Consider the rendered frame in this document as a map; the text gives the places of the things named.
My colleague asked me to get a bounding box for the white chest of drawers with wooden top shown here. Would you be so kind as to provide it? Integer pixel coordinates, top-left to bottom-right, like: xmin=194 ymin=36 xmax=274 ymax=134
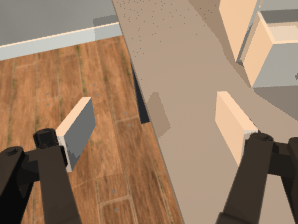
xmin=219 ymin=0 xmax=298 ymax=62

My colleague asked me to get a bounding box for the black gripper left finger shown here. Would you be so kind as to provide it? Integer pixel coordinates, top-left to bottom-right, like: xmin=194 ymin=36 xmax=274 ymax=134
xmin=0 ymin=97 xmax=96 ymax=224

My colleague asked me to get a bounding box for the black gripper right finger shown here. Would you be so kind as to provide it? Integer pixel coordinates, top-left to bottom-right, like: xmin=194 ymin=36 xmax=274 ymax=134
xmin=215 ymin=91 xmax=298 ymax=224

